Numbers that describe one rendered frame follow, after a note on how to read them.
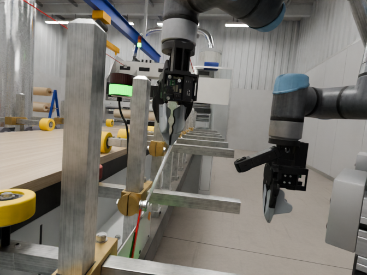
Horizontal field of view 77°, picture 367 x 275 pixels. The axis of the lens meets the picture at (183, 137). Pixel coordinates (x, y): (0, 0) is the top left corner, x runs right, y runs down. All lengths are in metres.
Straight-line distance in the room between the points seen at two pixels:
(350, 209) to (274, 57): 9.56
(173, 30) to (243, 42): 9.45
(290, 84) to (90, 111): 0.43
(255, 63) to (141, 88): 9.26
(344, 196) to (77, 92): 0.36
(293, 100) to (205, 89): 2.55
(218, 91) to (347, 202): 2.79
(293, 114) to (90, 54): 0.44
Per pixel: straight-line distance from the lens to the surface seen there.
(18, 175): 0.63
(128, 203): 0.57
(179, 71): 0.46
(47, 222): 0.68
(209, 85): 3.09
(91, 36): 0.33
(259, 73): 9.67
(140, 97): 0.55
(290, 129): 0.58
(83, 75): 0.32
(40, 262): 0.47
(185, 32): 0.50
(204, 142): 1.07
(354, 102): 0.60
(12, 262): 0.49
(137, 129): 0.55
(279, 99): 0.58
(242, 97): 9.45
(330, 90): 0.65
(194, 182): 3.33
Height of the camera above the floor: 1.06
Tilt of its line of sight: 5 degrees down
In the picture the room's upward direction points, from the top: 5 degrees clockwise
